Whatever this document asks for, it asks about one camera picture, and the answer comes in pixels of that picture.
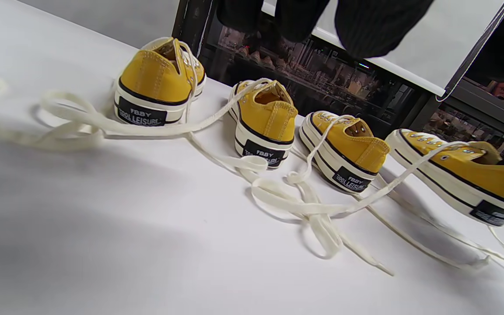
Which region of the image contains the white roller blind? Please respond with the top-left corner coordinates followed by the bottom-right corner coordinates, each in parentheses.
top-left (261, 0), bottom-right (504, 98)
top-left (16, 0), bottom-right (180, 49)

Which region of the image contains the dark window frame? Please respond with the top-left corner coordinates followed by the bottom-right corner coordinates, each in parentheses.
top-left (171, 0), bottom-right (504, 145)

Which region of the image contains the yellow canvas shoe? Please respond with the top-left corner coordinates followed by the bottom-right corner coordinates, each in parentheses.
top-left (385, 128), bottom-right (504, 227)
top-left (229, 79), bottom-right (298, 170)
top-left (299, 111), bottom-right (390, 194)
top-left (113, 37), bottom-right (207, 127)

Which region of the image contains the person's left hand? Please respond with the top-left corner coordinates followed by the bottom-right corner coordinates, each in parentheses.
top-left (216, 0), bottom-right (435, 60)

